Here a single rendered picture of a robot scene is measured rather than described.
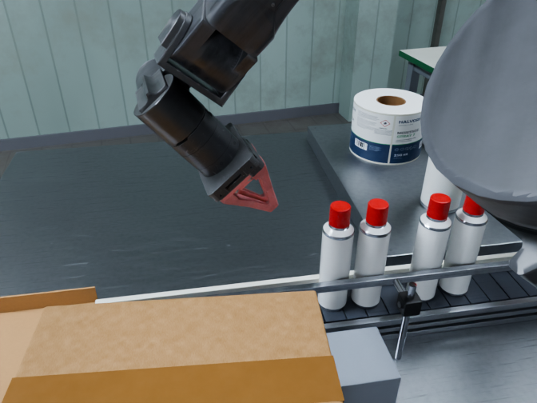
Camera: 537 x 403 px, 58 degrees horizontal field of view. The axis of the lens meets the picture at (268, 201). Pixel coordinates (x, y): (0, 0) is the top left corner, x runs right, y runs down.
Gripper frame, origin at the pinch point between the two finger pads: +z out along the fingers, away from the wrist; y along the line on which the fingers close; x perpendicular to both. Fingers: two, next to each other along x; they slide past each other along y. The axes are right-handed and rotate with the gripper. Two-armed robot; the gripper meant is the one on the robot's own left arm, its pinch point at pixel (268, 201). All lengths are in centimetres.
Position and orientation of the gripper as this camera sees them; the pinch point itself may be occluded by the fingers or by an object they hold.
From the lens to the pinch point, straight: 61.1
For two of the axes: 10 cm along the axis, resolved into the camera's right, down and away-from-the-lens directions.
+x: -7.4, 6.6, 1.3
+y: -3.0, -4.9, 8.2
